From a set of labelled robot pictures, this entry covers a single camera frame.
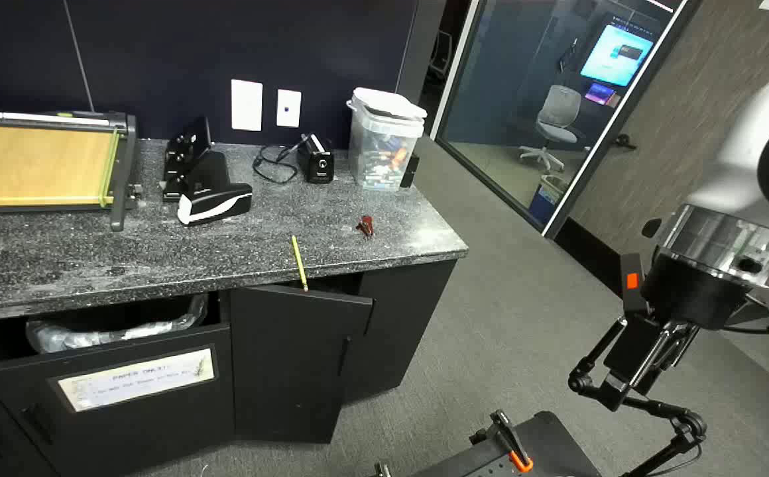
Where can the black cabinet granite counter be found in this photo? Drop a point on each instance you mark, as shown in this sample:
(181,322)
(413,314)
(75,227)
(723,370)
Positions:
(402,328)

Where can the yellow pencil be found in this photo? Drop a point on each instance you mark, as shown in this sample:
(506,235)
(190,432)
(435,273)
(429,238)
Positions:
(301,263)

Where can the white drawer label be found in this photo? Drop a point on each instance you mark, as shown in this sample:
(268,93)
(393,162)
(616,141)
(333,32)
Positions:
(136,381)

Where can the small red object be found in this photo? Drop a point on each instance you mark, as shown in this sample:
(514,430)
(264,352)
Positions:
(366,227)

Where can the white office chair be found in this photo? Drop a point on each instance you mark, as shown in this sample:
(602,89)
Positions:
(559,116)

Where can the lit computer monitor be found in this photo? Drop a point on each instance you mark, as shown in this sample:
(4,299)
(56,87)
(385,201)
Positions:
(616,55)

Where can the large white wall plate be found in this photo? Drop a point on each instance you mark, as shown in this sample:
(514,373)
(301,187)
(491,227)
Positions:
(247,105)

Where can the wooden paper cutter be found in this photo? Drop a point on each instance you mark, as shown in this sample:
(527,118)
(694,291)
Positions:
(35,162)

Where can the black white stapler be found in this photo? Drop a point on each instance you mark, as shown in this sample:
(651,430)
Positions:
(217,201)

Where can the clear trash bin liner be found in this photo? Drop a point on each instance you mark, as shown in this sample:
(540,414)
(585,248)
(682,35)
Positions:
(93,336)

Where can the small white wall plate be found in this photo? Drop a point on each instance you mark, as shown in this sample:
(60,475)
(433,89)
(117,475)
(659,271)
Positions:
(290,108)

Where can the black clamp orange trigger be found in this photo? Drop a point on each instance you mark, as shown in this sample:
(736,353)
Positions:
(510,440)

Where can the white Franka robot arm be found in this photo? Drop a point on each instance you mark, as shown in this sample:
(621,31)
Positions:
(747,161)

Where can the black bar orange button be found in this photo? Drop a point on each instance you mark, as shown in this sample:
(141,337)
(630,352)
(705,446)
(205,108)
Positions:
(633,281)

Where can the black electric pencil sharpener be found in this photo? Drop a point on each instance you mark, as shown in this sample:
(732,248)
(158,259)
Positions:
(316,161)

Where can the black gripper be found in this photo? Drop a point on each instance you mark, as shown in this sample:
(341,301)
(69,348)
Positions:
(637,353)

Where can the black perforated robot table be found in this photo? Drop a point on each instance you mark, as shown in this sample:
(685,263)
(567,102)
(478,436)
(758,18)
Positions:
(544,452)

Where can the glass office door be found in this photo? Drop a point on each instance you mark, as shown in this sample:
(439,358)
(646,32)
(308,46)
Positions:
(508,89)

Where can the black cabinet door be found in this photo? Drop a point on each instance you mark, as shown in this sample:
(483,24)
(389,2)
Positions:
(295,373)

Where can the black trash drawer front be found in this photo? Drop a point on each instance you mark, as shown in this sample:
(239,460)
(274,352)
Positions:
(156,432)

